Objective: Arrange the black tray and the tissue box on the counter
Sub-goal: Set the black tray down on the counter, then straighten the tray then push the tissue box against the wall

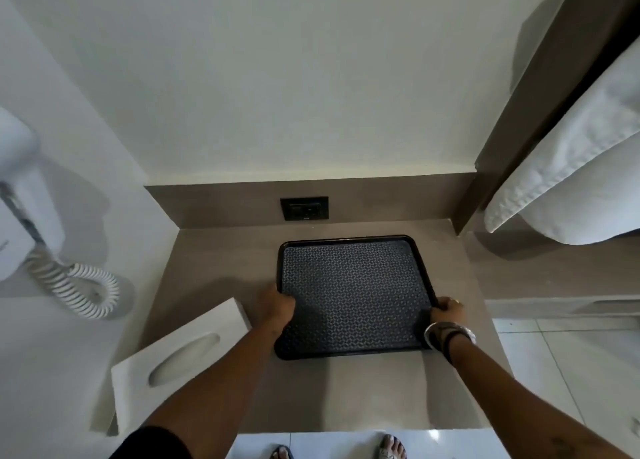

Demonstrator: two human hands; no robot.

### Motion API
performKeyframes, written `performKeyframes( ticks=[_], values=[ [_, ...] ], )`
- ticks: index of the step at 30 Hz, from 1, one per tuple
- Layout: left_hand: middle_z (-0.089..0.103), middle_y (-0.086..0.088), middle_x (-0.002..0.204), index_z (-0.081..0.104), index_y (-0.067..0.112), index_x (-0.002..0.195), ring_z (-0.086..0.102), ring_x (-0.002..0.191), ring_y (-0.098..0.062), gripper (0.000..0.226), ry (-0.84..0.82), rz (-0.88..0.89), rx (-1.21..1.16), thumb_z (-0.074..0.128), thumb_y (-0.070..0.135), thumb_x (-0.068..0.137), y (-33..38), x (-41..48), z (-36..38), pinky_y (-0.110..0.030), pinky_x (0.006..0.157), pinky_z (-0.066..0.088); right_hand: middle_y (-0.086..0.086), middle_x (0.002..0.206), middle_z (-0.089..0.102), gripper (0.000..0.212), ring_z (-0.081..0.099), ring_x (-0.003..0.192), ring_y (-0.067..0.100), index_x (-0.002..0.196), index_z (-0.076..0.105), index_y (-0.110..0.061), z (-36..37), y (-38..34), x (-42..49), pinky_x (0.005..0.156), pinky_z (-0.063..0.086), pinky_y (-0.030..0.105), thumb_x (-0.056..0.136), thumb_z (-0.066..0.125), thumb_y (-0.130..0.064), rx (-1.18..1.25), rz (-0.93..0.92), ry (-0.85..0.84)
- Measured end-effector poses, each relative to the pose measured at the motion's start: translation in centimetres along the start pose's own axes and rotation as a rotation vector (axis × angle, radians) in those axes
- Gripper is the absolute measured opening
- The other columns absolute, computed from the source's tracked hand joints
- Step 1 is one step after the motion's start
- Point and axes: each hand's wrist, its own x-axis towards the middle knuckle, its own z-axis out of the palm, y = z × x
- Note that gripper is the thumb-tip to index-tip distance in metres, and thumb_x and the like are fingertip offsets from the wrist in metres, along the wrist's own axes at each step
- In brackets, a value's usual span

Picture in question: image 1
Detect person's left hand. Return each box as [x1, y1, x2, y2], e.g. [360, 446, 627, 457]
[256, 283, 297, 333]

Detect person's right hand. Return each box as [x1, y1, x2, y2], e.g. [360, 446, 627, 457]
[429, 297, 468, 328]

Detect black patterned plastic tray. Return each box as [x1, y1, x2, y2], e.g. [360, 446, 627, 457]
[273, 234, 440, 361]

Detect person's left forearm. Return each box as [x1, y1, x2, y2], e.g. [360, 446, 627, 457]
[131, 316, 284, 448]

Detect person's right forearm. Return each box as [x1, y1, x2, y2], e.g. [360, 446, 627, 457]
[443, 330, 632, 459]

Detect black wrist thread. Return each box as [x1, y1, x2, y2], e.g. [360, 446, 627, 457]
[440, 330, 476, 366]

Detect white tissue box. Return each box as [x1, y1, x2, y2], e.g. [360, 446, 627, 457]
[90, 297, 252, 437]

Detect person's right foot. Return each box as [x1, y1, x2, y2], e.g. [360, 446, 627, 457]
[375, 434, 408, 459]

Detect white hanging towel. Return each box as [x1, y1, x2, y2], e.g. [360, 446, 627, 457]
[483, 38, 640, 246]

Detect black shirt sleeve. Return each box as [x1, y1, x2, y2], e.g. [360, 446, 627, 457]
[109, 425, 194, 459]

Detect silver bangle bracelet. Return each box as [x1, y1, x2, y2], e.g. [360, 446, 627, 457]
[423, 321, 477, 350]

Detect black wall power outlet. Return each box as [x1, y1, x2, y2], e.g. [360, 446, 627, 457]
[280, 196, 330, 222]

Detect white coiled hair dryer cord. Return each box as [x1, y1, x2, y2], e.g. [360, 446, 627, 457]
[25, 250, 121, 320]

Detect white wall-mounted hair dryer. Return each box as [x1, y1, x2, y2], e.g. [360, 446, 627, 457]
[0, 107, 66, 282]

